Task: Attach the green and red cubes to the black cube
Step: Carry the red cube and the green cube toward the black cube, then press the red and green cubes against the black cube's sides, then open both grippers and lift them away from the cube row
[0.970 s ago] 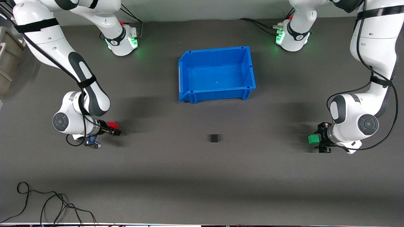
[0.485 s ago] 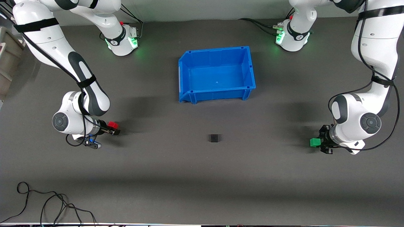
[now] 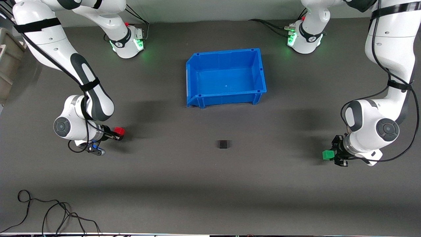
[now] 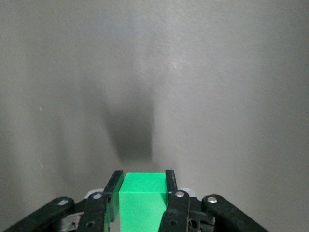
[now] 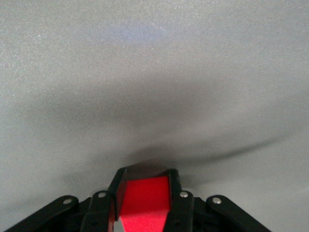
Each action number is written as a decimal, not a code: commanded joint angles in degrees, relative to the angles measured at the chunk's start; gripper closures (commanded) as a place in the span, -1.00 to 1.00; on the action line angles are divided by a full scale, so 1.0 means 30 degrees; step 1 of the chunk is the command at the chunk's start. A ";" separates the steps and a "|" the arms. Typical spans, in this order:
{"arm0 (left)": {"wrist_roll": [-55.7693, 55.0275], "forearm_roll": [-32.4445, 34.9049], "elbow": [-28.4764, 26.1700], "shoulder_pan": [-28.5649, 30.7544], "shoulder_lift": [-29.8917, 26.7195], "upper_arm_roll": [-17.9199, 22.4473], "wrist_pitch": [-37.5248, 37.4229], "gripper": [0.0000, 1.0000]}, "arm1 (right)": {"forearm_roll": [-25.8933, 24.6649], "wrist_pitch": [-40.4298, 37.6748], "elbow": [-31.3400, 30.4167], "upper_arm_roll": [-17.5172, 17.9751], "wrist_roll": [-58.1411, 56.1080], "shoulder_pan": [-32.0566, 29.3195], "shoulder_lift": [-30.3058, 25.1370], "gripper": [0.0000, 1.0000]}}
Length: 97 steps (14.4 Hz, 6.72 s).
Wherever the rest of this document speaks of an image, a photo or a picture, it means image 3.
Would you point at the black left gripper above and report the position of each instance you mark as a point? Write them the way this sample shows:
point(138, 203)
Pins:
point(338, 151)

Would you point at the small red cube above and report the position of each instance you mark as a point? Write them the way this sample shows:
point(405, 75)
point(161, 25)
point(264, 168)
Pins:
point(119, 131)

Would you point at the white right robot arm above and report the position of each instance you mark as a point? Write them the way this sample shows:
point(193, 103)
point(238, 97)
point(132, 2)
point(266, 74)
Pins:
point(88, 95)

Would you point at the blue plastic storage bin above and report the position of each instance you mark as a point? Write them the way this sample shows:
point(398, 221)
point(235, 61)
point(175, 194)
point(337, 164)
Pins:
point(227, 79)

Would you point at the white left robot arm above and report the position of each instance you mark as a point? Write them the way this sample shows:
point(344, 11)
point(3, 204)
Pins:
point(375, 125)

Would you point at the small green cube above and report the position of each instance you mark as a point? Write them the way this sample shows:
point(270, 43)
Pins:
point(328, 155)

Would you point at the small black cube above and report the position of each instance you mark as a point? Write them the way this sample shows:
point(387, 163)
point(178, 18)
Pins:
point(223, 144)

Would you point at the grey plastic crate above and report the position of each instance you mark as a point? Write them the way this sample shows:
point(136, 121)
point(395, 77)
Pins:
point(8, 65)

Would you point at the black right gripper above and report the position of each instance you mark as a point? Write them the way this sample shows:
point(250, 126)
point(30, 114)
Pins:
point(104, 131)

